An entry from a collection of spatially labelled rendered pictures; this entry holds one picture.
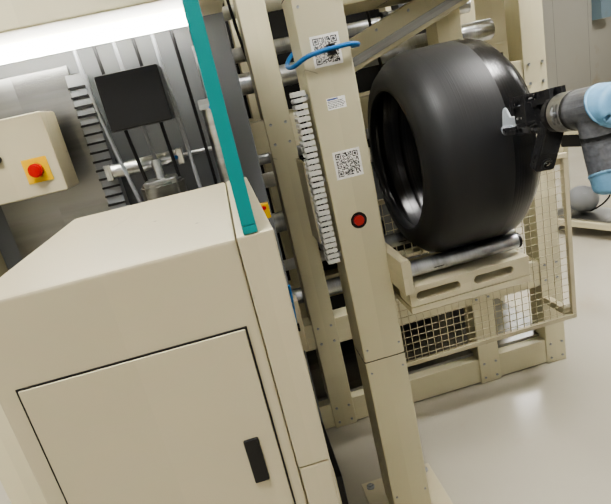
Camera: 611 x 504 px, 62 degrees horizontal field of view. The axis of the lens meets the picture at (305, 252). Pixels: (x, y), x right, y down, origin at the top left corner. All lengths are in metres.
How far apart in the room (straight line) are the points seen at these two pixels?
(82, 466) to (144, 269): 0.29
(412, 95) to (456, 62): 0.14
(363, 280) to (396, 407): 0.45
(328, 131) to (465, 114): 0.34
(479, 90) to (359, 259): 0.53
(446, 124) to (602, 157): 0.38
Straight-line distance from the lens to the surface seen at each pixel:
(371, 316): 1.51
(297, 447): 0.80
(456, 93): 1.30
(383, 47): 1.82
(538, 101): 1.16
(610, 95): 1.00
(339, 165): 1.37
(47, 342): 0.73
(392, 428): 1.72
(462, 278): 1.46
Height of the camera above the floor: 1.43
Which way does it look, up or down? 17 degrees down
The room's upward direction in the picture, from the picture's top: 13 degrees counter-clockwise
